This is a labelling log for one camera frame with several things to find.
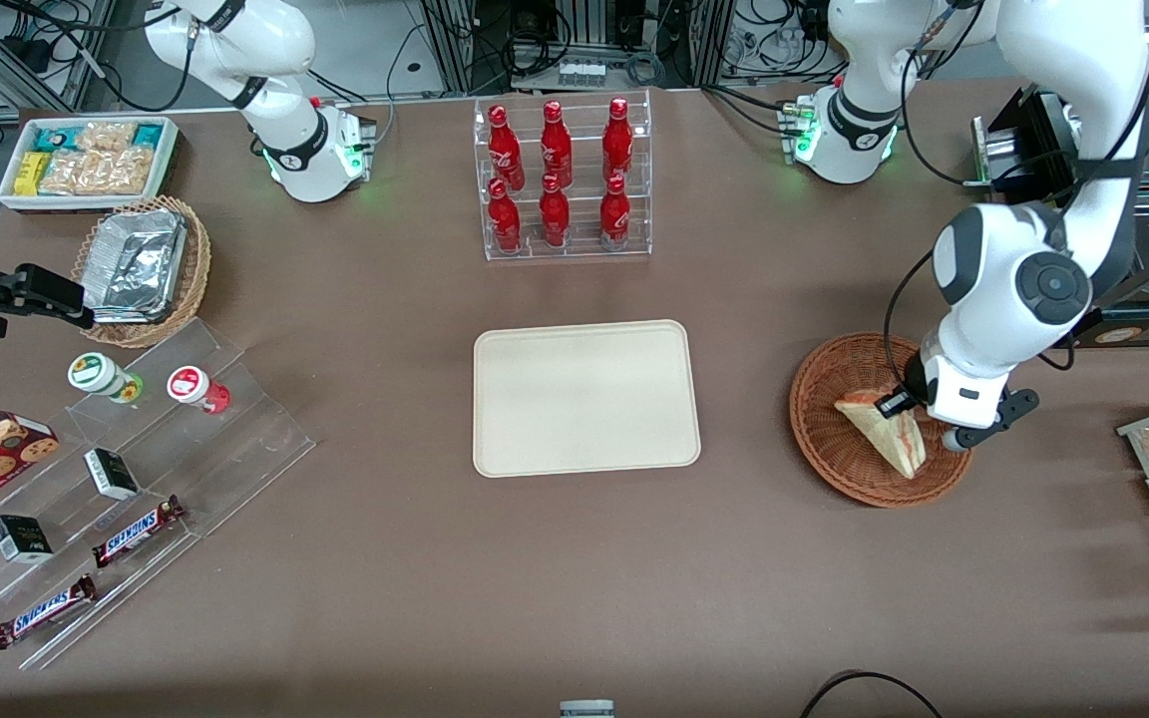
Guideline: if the triangle sandwich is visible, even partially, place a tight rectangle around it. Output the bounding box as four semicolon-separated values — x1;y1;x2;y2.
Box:
834;389;929;481

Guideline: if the brown round wicker basket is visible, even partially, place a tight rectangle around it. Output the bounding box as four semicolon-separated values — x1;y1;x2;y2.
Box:
789;332;977;509

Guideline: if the light tan wicker basket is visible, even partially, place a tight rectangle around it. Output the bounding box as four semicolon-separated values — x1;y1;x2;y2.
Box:
71;195;213;350

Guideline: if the cream plastic serving tray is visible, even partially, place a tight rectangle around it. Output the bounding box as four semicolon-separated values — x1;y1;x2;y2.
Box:
473;319;702;479

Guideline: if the stack of foil containers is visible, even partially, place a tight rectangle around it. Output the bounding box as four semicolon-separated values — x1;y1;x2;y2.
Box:
82;207;190;325

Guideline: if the white rectangular snack bin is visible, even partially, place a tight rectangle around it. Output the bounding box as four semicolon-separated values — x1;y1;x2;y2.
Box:
0;116;181;215

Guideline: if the green lid yogurt cup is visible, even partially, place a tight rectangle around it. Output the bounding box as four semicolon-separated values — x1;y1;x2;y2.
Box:
67;352;146;405

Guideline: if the yellow snack packet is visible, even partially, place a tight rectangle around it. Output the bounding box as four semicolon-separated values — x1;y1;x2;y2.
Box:
13;152;53;198

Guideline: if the large clear nut bag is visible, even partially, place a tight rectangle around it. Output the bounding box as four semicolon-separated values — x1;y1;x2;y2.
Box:
36;148;156;197

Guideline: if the small clear nut bag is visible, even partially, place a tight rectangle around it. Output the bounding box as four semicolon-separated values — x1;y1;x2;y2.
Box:
76;120;139;154

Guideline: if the red lid yogurt cup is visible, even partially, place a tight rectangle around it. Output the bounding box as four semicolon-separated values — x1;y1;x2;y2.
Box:
167;366;232;416

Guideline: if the small black carton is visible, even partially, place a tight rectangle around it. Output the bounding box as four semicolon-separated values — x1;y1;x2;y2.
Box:
0;515;55;566
84;448;142;503

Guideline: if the Snickers chocolate bar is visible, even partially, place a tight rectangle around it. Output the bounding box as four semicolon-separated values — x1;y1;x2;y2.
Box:
91;496;188;570
0;574;98;651

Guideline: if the red cola bottle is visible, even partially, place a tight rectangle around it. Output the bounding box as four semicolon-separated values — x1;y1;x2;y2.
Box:
601;97;635;182
538;174;573;249
488;104;527;182
598;175;632;251
539;100;575;186
487;178;525;254

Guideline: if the clear acrylic bottle rack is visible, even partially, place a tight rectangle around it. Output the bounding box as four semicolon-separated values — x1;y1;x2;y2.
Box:
473;88;654;263

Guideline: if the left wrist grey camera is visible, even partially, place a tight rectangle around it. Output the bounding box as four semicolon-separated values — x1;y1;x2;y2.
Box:
941;388;1041;456

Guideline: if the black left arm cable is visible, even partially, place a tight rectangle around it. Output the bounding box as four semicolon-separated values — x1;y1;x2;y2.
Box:
882;0;1149;400

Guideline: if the black floor cable loop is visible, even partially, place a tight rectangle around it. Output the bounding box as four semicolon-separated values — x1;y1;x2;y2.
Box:
799;671;946;718

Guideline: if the aluminium frame rack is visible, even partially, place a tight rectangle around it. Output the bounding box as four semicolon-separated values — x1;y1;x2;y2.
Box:
419;0;737;97

